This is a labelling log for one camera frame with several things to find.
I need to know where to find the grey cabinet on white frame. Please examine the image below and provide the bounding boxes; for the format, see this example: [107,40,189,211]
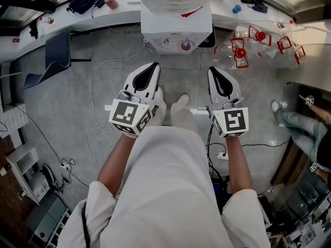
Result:
[25,192,72,248]

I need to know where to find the white perforated panel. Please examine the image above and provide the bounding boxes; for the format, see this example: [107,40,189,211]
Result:
[0,102,28,136]

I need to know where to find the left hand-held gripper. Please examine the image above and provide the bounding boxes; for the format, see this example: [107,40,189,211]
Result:
[104,62,161,138]

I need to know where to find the person's white trousers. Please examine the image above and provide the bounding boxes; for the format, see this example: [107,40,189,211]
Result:
[149,86,199,133]

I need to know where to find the black equipment box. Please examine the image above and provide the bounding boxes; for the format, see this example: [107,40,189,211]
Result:
[212,176,231,214]

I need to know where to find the brown wooden door frame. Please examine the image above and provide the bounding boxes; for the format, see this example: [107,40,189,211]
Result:
[271,86,311,185]

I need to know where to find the white water dispenser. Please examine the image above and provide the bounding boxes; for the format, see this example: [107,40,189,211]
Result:
[140,8,213,56]

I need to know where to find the dark blue chair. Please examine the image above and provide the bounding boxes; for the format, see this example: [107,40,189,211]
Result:
[22,29,92,91]

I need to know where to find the person's left forearm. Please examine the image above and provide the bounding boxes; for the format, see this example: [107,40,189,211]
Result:
[97,133,138,198]

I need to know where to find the pink cup white rim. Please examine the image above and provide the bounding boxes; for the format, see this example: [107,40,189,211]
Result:
[180,39,193,54]

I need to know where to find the black round floor device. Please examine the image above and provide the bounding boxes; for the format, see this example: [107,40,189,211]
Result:
[41,164,56,185]

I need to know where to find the long black floor cable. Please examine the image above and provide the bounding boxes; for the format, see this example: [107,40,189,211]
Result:
[12,103,90,188]

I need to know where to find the black items on desk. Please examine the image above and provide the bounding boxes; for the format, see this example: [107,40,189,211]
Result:
[242,0,268,12]

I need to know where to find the white bin black inside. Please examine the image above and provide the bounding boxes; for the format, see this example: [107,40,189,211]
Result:
[198,28,217,50]

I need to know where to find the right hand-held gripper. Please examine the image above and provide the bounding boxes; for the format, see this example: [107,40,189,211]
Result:
[206,66,249,139]

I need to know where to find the white shelf unit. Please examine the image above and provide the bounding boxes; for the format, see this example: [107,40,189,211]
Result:
[5,147,51,205]

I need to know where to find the person's white shirt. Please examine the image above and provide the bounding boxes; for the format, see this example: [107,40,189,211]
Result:
[57,125,271,248]

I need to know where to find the thin black cable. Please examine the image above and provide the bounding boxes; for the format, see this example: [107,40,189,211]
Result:
[242,139,290,148]

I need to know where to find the long white cable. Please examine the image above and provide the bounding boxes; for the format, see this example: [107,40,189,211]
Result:
[74,39,148,170]

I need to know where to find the dark bag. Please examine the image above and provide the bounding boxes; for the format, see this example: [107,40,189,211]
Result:
[67,0,106,15]

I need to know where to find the person's right forearm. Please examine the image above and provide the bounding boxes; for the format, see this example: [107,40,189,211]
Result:
[224,137,253,195]

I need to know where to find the white curved desk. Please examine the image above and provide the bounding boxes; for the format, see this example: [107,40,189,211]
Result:
[0,0,331,69]

